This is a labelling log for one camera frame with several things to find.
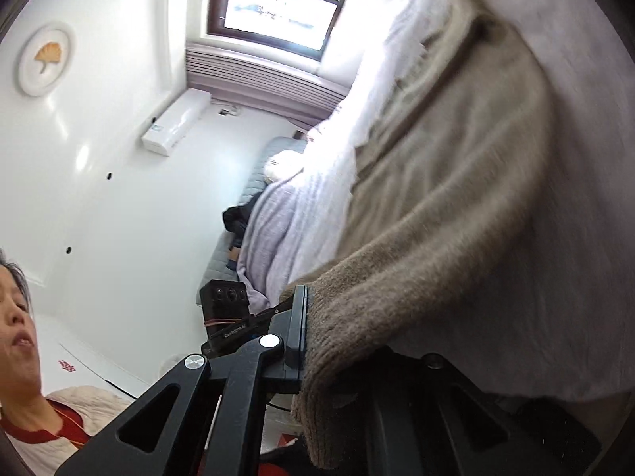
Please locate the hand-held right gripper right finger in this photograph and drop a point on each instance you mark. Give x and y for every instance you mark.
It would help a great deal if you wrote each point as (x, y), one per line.
(421, 421)

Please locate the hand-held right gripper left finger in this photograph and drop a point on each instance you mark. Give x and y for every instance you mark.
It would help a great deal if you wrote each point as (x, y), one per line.
(296, 317)

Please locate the tan knit sweater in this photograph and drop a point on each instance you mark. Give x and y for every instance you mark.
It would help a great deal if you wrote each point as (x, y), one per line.
(421, 208)

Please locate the dark clothes pile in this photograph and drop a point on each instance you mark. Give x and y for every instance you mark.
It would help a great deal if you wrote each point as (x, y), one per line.
(238, 220)

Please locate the grey padded headboard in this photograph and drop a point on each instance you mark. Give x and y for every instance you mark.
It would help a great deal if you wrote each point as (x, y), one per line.
(258, 173)

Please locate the pale pink pillow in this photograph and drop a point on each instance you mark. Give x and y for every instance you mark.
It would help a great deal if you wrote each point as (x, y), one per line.
(280, 166)

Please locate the person's head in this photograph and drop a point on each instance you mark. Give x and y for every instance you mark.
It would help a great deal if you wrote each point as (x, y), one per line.
(17, 337)

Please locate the person's cream red top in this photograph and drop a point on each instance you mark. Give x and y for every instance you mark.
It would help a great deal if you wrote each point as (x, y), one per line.
(44, 426)

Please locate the wide pink pleated curtain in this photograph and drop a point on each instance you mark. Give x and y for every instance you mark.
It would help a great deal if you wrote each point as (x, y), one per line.
(263, 82)

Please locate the dark framed window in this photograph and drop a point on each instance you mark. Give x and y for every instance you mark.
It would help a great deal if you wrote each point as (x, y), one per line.
(283, 10)

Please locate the white wall air conditioner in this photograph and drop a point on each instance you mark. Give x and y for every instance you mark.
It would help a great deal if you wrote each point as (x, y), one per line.
(176, 121)

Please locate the round leaf wall decoration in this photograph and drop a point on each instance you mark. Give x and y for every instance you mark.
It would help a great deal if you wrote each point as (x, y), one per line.
(44, 59)

